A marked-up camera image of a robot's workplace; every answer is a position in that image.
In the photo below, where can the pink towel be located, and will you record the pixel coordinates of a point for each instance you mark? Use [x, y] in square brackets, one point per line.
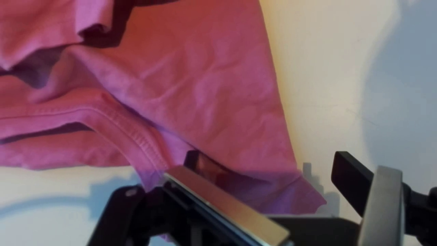
[181, 83]

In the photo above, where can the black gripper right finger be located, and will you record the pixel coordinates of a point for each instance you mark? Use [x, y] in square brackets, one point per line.
[383, 206]

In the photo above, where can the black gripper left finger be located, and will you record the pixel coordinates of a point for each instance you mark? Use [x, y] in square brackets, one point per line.
[218, 200]

